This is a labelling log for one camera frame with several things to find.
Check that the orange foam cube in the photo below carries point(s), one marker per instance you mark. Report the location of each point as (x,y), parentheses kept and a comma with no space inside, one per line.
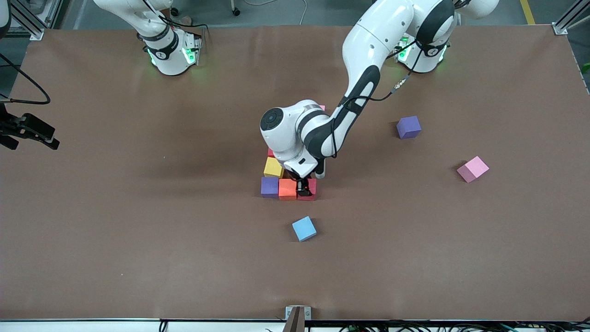
(287,190)

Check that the light blue foam cube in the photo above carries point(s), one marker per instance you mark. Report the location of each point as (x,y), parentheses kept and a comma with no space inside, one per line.
(304,229)

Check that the small green plastic piece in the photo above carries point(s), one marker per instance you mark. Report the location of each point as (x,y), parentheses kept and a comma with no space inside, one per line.
(586,68)

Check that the aluminium frame post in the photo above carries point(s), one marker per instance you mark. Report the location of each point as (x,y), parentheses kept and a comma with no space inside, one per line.
(32,27)
(560,28)

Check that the black chair caster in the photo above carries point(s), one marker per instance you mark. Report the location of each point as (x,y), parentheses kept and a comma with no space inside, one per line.
(235,12)

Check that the purple foam cube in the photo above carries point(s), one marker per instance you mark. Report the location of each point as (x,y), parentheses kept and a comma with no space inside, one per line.
(409,127)
(269,187)

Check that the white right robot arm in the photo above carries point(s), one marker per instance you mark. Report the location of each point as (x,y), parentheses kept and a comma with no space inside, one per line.
(166,46)

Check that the metal table edge bracket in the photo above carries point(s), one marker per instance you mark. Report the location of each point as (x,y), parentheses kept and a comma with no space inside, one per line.
(297,314)

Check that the yellow foam cube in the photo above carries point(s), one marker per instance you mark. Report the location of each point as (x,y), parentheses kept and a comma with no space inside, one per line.
(273,168)

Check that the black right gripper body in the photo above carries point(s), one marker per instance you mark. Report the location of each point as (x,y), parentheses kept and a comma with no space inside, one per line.
(13,126)

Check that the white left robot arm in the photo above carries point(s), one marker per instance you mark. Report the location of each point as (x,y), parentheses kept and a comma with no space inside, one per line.
(378,41)

